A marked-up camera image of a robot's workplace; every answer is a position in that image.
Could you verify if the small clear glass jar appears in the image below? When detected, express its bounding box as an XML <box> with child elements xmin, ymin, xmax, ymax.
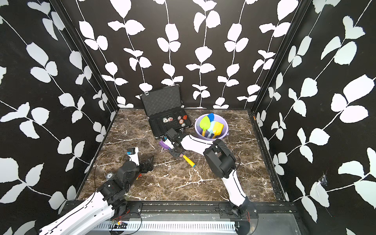
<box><xmin>106</xmin><ymin>172</ymin><xmax>114</xmax><ymax>180</ymax></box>

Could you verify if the blue toy rake yellow handle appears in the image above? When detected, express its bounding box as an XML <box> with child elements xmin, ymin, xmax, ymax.
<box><xmin>179</xmin><ymin>153</ymin><xmax>196</xmax><ymax>168</ymax></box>

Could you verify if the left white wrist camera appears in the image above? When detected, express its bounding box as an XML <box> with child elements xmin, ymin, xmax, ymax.
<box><xmin>127</xmin><ymin>147</ymin><xmax>140</xmax><ymax>165</ymax></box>

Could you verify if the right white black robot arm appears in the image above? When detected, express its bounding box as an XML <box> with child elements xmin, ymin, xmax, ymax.
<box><xmin>159</xmin><ymin>129</ymin><xmax>251</xmax><ymax>217</ymax></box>

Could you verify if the blue toy shovel tan handle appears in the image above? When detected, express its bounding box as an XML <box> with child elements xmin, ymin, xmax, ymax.
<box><xmin>207</xmin><ymin>113</ymin><xmax>214</xmax><ymax>122</ymax></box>

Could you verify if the white perforated strip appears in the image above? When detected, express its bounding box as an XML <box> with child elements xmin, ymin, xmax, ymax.
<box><xmin>93</xmin><ymin>221</ymin><xmax>236</xmax><ymax>233</ymax></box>

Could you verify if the open black foam case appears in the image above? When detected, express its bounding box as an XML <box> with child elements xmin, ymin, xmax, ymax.
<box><xmin>140</xmin><ymin>84</ymin><xmax>193</xmax><ymax>139</ymax></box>

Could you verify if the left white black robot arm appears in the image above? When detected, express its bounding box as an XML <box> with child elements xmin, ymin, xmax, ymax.
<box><xmin>38</xmin><ymin>156</ymin><xmax>154</xmax><ymax>235</ymax></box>

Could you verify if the light blue toy shovel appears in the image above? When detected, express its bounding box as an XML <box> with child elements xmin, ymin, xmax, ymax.
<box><xmin>207</xmin><ymin>121</ymin><xmax>216</xmax><ymax>138</ymax></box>

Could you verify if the black front mounting rail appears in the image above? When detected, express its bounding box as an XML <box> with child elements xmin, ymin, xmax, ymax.
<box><xmin>60</xmin><ymin>200</ymin><xmax>300</xmax><ymax>219</ymax></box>

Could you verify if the green toy shovel yellow handle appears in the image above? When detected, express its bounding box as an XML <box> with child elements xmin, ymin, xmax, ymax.
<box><xmin>199</xmin><ymin>116</ymin><xmax>211</xmax><ymax>137</ymax></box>

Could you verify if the purple plastic bucket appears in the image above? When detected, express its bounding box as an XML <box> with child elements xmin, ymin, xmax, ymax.
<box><xmin>194</xmin><ymin>113</ymin><xmax>229</xmax><ymax>140</ymax></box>

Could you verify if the purple toy shovel pink handle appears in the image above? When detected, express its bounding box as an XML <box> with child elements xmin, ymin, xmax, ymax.
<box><xmin>159</xmin><ymin>139</ymin><xmax>174</xmax><ymax>150</ymax></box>

